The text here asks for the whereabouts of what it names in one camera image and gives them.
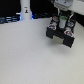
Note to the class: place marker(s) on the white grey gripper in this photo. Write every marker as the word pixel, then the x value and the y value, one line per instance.
pixel 74 5

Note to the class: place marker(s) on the white kcup with green lid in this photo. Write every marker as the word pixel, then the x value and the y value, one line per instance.
pixel 62 22

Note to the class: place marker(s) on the black kcup holder drawer box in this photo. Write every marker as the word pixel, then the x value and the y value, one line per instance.
pixel 59 36

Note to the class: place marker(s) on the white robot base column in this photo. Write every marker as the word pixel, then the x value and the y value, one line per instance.
pixel 26 13

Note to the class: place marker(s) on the kcup pod in drawer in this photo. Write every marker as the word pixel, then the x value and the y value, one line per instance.
pixel 71 24
pixel 67 32
pixel 52 26

